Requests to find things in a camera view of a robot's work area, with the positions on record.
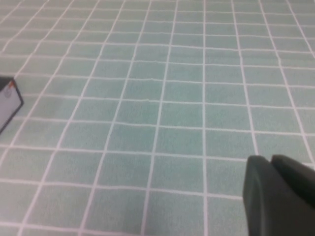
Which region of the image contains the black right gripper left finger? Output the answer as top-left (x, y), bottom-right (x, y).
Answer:
top-left (242, 154), bottom-right (315, 236)

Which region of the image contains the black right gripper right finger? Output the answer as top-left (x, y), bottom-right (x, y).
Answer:
top-left (270, 153), bottom-right (315, 198)

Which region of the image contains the green checked tablecloth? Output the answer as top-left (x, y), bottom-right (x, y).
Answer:
top-left (0, 0), bottom-right (315, 236)

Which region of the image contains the black printed glasses case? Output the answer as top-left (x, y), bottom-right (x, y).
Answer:
top-left (0, 77), bottom-right (25, 135)

